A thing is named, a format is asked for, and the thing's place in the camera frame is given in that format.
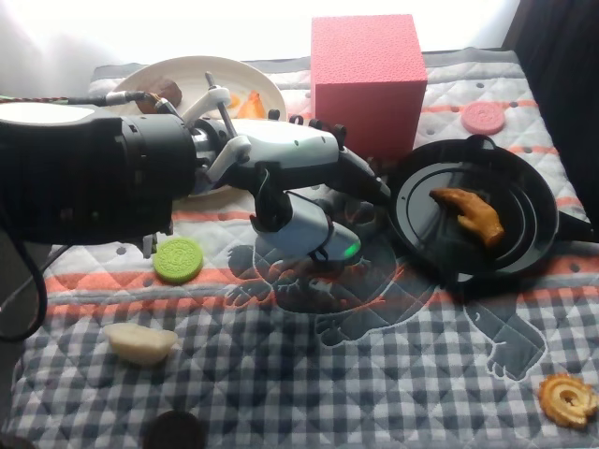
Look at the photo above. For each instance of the black frying pan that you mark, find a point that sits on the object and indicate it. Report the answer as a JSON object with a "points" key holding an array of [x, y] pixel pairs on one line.
{"points": [[421, 224]]}

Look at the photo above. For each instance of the red cube box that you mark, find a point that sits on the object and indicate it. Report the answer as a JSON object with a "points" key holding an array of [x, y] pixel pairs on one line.
{"points": [[365, 93]]}

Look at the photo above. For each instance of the green sandwich cookie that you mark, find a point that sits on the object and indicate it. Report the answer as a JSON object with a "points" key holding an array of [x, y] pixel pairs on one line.
{"points": [[178, 259]]}

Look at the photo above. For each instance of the large toy shrimp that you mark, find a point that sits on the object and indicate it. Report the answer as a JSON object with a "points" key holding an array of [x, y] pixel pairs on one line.
{"points": [[252, 105]]}

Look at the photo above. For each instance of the toy fried egg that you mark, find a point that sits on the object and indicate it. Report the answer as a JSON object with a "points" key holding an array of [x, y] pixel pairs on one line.
{"points": [[235, 100]]}

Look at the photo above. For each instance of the grey quilt with bear print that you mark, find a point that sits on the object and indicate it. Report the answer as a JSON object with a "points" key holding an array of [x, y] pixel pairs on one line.
{"points": [[281, 374]]}

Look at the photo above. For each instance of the golden fried toy snack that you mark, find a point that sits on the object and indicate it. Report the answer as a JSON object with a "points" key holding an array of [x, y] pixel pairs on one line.
{"points": [[472, 212]]}

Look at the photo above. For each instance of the brown toy meatball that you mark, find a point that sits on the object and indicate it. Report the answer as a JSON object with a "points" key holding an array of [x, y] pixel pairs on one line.
{"points": [[168, 91]]}

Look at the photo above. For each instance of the cream round plate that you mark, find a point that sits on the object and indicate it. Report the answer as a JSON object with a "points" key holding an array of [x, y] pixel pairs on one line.
{"points": [[187, 75]]}

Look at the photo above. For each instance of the white toy dumpling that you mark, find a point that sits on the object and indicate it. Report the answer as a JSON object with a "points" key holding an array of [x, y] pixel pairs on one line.
{"points": [[138, 345]]}

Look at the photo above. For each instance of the pink sandwich cookie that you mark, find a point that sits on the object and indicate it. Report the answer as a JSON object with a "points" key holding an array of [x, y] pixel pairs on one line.
{"points": [[482, 118]]}

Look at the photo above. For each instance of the dark brown sandwich cookie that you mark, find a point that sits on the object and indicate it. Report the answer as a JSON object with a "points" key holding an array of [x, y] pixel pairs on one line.
{"points": [[178, 432]]}

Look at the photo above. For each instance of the dark curtain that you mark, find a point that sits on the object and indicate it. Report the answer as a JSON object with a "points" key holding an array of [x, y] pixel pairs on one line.
{"points": [[561, 70]]}

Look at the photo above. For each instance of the yellow swirl butter cookie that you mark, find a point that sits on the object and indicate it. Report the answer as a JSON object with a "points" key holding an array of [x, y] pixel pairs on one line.
{"points": [[557, 402]]}

